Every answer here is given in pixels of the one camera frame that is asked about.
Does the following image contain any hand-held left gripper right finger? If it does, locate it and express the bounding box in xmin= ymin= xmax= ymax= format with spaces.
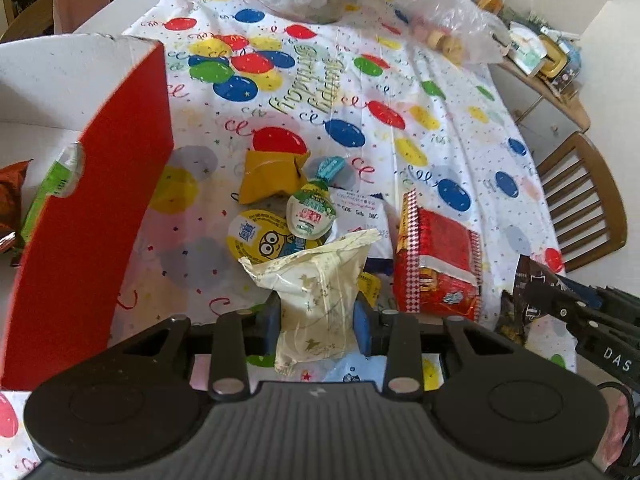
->
xmin=352 ymin=292 xmax=516 ymax=396

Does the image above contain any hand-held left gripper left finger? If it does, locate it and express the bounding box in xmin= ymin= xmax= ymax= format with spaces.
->
xmin=107 ymin=292 xmax=282 ymax=401

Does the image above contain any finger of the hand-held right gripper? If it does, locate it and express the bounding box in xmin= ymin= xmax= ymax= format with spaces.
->
xmin=520 ymin=282 xmax=640 ymax=342
xmin=564 ymin=276 xmax=640 ymax=317

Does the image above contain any dark snack packet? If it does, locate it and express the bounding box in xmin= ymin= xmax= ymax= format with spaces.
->
xmin=499 ymin=254 xmax=581 ymax=347

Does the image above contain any cream star-print snack packet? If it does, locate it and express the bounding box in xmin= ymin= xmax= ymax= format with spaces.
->
xmin=238 ymin=228 xmax=382 ymax=376

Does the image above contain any yellow cartoon jelly cup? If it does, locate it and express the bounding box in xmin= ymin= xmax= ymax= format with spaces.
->
xmin=227 ymin=208 xmax=326 ymax=262

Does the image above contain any white and blue milk packet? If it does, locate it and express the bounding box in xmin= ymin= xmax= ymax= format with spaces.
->
xmin=329 ymin=190 xmax=402 ymax=277

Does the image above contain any red cardboard box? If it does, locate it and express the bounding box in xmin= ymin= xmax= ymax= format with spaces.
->
xmin=0 ymin=33 xmax=174 ymax=392

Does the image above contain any small yellow packet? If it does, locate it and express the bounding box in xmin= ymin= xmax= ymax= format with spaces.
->
xmin=357 ymin=272 xmax=384 ymax=307

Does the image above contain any wooden slatted chair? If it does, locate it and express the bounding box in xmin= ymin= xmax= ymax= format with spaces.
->
xmin=534 ymin=131 xmax=629 ymax=274

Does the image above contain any red checkered snack packet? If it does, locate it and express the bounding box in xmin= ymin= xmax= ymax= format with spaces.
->
xmin=392 ymin=188 xmax=484 ymax=322

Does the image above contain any green jelly cup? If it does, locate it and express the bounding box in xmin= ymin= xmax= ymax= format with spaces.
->
xmin=285 ymin=183 xmax=337 ymax=238

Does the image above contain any yellow snack packet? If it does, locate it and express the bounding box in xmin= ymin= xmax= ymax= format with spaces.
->
xmin=238 ymin=149 xmax=309 ymax=206

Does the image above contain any teal wrapped candy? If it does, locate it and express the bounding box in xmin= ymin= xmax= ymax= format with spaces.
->
xmin=312 ymin=156 xmax=347 ymax=184

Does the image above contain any wooden sideboard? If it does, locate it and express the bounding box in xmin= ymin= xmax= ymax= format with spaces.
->
xmin=491 ymin=54 xmax=592 ymax=162

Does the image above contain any balloon print tablecloth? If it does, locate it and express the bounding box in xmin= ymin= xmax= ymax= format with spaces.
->
xmin=0 ymin=0 xmax=581 ymax=471

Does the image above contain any yellow container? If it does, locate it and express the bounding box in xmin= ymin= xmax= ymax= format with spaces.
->
xmin=537 ymin=35 xmax=572 ymax=82

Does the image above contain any green snack packet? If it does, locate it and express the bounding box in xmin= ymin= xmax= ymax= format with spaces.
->
xmin=19 ymin=142 xmax=87 ymax=248

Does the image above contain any clear plastic bag of cookies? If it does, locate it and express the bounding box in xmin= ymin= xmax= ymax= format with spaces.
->
xmin=404 ymin=0 xmax=507 ymax=67

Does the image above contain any orange snack packet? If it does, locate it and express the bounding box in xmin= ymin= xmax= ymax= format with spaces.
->
xmin=0 ymin=159 xmax=34 ymax=257

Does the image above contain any pink cloth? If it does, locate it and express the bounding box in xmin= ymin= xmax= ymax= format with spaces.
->
xmin=52 ymin=0 xmax=112 ymax=34

